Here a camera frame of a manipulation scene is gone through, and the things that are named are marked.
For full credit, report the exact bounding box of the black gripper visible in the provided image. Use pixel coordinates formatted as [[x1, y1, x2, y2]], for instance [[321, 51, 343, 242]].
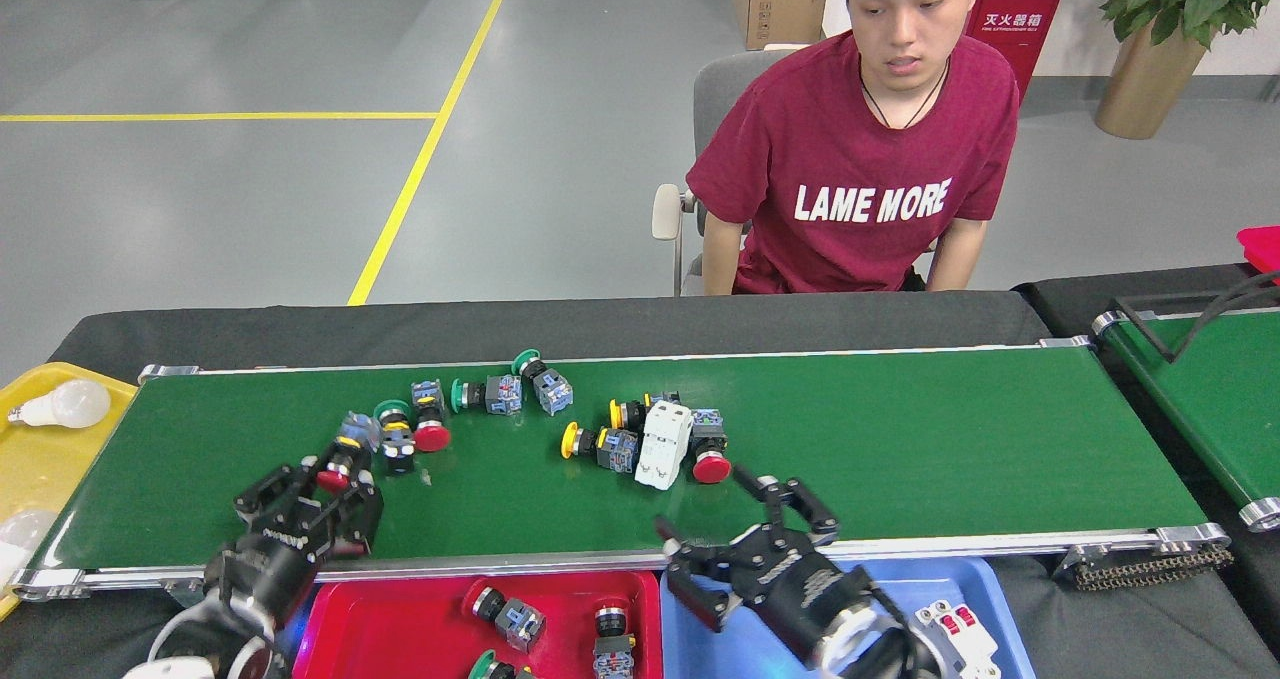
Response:
[[654, 464, 878, 660], [205, 456, 387, 640]]

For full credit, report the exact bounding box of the red push button switch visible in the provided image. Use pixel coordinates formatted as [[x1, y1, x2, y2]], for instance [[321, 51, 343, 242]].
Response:
[[592, 606, 638, 679], [314, 411, 383, 494]]

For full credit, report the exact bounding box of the green push button switch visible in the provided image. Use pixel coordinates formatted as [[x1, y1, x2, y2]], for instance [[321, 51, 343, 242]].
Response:
[[467, 648, 538, 679], [373, 399, 418, 477], [511, 348, 575, 418], [449, 374, 524, 418]]

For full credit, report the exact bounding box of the white circuit breaker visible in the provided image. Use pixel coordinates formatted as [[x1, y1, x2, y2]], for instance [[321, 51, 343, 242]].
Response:
[[914, 599, 1003, 679], [634, 399, 695, 491]]

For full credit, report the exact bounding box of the red mushroom push button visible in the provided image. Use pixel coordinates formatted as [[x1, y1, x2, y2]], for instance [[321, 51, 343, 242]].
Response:
[[689, 408, 734, 486], [465, 583, 548, 654], [409, 378, 453, 454]]

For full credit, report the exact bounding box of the blue plastic tray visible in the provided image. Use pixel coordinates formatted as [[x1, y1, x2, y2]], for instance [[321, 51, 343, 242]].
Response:
[[660, 557, 1038, 679]]

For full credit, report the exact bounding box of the red plastic tray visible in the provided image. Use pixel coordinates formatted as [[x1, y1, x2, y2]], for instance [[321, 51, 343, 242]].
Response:
[[290, 569, 663, 679]]

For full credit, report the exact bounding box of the long green conveyor belt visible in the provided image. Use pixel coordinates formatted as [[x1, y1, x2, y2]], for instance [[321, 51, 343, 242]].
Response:
[[8, 335, 1233, 605]]

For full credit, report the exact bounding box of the yellow plastic tray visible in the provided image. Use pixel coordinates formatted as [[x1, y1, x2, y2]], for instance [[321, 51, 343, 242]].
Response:
[[0, 362, 139, 620]]

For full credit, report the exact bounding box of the short green conveyor belt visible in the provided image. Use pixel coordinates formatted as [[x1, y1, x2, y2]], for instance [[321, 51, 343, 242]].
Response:
[[1090, 304, 1280, 533]]

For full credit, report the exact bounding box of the white light bulb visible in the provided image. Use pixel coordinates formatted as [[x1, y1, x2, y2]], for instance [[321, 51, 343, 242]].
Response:
[[0, 509, 59, 585], [8, 379, 112, 430]]

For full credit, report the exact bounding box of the person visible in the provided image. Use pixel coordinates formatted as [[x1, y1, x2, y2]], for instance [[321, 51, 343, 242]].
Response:
[[685, 0, 1022, 296]]

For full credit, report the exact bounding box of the grey office chair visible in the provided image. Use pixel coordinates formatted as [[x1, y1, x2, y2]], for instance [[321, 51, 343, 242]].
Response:
[[652, 47, 831, 297]]

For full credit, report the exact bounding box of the cardboard box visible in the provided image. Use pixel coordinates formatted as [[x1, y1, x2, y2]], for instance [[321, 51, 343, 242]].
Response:
[[732, 0, 833, 52]]

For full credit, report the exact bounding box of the red fire extinguisher box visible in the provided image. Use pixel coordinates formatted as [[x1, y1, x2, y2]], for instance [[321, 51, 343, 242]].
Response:
[[963, 0, 1069, 108]]

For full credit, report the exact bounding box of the red plastic bin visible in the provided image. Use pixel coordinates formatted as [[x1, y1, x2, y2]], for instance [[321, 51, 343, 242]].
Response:
[[1236, 225, 1280, 275]]

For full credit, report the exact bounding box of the potted plant gold pot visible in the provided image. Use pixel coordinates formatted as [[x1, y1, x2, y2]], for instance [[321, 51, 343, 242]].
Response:
[[1082, 0, 1280, 141]]

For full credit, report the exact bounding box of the black drive chain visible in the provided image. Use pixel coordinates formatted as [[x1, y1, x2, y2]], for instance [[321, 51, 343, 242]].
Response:
[[1060, 544, 1236, 592]]

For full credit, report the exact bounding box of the black metal frame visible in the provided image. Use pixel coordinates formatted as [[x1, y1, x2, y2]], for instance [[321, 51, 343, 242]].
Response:
[[1110, 294, 1280, 365]]

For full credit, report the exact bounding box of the black cable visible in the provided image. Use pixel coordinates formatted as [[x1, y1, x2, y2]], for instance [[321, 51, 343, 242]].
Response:
[[1168, 271, 1280, 365]]

